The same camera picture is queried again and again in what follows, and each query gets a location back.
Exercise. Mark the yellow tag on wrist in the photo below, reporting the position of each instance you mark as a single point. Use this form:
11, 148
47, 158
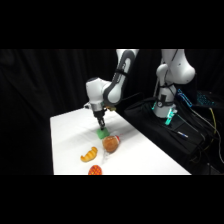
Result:
111, 108

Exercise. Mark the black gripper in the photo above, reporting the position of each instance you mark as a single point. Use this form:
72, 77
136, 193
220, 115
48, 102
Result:
99, 115

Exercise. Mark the blue device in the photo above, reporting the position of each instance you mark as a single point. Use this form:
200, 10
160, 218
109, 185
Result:
184, 96

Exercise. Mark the black robot stand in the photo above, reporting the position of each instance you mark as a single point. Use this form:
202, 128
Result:
156, 133

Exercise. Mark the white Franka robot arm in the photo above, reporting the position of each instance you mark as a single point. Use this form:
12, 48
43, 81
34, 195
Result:
115, 86

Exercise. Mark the keyboard with teal lights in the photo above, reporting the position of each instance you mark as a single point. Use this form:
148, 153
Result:
206, 99

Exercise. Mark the brown ball in plastic bag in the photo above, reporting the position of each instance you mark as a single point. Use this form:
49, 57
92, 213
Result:
110, 144

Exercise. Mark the red orange toy strawberry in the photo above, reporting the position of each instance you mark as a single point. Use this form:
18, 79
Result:
95, 170

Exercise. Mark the yellow toy croissant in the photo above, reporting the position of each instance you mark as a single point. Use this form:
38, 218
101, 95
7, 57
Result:
89, 155

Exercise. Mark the green light on base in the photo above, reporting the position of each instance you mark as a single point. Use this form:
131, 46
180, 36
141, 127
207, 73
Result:
170, 116

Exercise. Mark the green triangle block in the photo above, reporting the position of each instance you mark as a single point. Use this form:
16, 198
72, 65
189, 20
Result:
104, 133

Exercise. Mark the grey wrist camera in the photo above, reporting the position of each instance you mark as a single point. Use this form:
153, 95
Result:
87, 106

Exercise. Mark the black curtain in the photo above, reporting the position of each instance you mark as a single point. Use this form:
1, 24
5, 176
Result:
40, 100

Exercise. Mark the white pen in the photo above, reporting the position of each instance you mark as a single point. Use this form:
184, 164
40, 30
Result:
182, 134

